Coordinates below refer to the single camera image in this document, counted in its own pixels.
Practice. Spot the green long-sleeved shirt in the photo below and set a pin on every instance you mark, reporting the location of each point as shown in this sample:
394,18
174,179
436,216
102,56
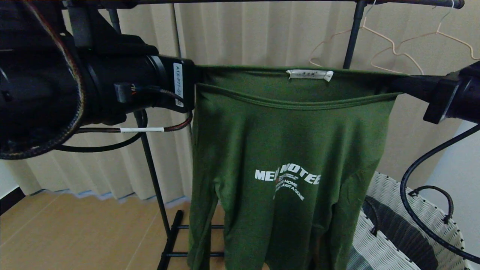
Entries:
285,138

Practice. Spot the pink clothes hanger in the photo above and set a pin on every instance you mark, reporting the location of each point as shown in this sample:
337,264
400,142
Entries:
437,32
416,63

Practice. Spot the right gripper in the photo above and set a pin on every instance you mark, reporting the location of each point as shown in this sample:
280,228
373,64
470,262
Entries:
465,97

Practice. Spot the white laundry basket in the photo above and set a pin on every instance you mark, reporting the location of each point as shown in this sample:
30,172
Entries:
386,243

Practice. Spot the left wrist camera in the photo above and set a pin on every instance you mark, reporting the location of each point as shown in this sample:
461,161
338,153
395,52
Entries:
123,41

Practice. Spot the beige curtain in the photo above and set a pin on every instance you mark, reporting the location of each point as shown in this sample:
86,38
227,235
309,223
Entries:
243,33

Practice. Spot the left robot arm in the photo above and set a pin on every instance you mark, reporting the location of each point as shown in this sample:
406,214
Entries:
37,75

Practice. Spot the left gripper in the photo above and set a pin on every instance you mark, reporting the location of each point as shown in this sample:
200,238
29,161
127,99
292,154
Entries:
142,82

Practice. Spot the black clothes rack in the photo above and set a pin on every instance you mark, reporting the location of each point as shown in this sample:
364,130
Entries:
155,180

